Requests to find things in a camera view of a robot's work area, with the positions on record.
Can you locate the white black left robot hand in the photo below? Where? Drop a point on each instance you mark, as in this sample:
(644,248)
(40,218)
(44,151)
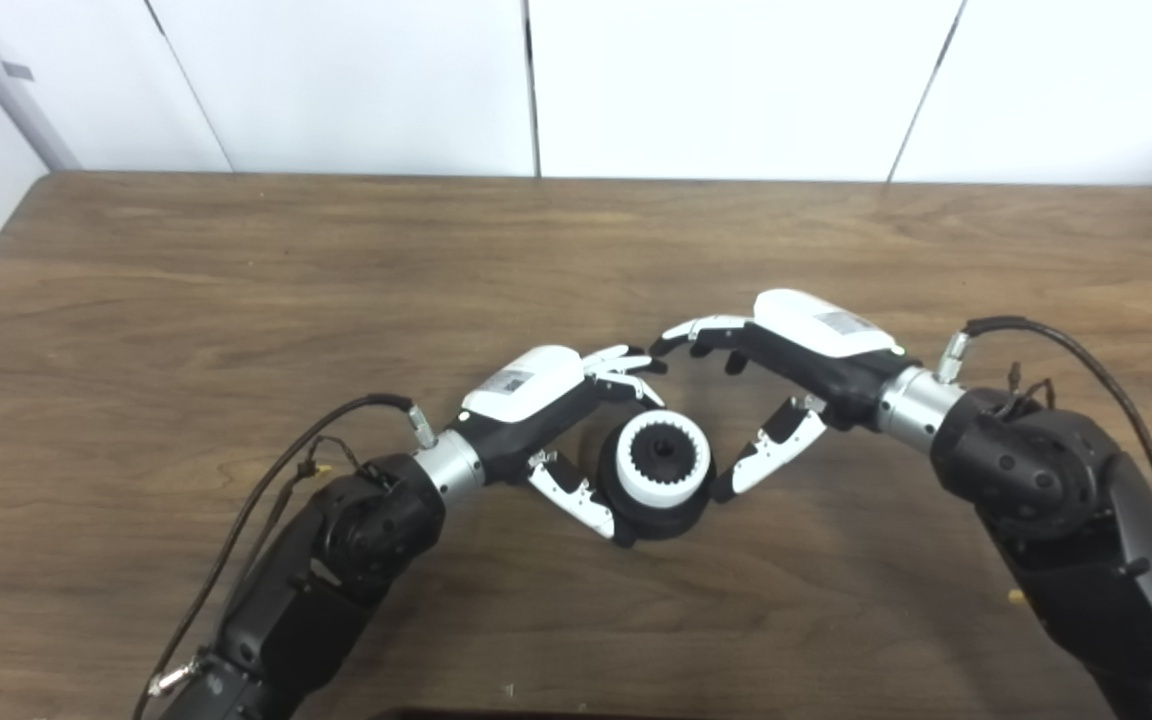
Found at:
(526,390)

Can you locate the grey wall corner post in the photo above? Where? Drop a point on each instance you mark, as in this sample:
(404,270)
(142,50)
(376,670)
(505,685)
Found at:
(9,95)

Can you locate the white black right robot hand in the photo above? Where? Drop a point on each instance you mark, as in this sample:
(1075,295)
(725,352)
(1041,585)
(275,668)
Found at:
(826,350)

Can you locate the round black plastic part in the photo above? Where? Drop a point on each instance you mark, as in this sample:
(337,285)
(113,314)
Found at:
(656,525)

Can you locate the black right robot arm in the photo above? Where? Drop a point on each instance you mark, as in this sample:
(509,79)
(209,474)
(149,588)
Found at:
(1056,480)

